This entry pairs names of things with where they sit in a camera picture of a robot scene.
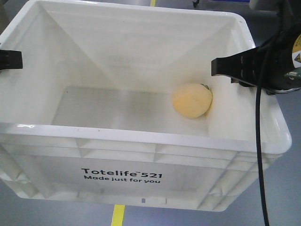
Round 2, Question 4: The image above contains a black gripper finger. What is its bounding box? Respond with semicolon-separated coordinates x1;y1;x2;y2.
0;49;23;70

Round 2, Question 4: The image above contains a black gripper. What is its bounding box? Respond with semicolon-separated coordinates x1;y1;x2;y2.
211;0;301;95

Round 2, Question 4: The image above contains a yellow plush peach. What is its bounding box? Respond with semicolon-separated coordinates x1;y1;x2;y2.
172;83;213;119

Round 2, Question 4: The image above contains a white plastic tote crate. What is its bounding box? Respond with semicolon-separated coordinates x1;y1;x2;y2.
0;0;293;213

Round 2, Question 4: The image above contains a black cable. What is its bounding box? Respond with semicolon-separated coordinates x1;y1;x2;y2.
255;0;294;226

